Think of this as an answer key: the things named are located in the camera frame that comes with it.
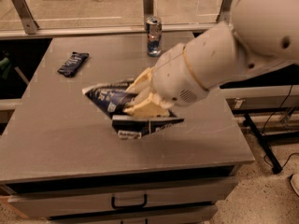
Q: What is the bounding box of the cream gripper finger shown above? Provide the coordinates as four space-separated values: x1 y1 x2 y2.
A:
123 99 169 118
126 67 152 94

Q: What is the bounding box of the blue kettle chip bag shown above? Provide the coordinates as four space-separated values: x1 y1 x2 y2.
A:
82 80 184 140

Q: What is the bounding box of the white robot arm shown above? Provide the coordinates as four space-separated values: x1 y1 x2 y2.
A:
123 0 299 118

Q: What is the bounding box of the redbull can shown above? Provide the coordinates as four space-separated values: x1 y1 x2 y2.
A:
146 16 162 57

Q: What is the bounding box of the small dark snack bag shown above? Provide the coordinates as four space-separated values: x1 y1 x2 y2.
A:
57 51 90 77

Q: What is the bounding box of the lower grey drawer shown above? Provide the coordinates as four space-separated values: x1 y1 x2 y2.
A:
50 205 218 224

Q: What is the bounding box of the grey drawer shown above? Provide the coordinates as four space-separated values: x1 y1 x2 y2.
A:
8 176 237 217
50 205 218 224

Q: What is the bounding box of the upper grey drawer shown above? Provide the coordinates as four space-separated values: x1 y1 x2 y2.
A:
8 176 237 217

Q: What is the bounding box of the black metal stand leg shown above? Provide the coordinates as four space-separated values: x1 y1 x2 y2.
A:
243 114 283 175

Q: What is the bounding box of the white shoe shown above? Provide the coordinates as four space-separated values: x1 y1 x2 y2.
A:
290 174 299 196

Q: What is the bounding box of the middle metal rail bracket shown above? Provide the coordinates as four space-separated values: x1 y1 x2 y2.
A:
143 0 154 20

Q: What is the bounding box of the metal rail bracket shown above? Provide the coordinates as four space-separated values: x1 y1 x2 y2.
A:
143 0 154 20
216 0 233 22
11 0 39 35

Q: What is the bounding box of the black drawer handle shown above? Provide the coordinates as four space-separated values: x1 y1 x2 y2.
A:
110 194 148 210

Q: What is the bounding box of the right metal rail bracket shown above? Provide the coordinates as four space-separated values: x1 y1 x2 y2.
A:
216 0 233 22

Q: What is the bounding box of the left metal rail bracket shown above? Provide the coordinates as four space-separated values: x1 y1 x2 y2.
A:
11 0 39 35

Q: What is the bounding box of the black floor cable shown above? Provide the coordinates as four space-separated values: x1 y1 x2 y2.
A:
261 84 299 169

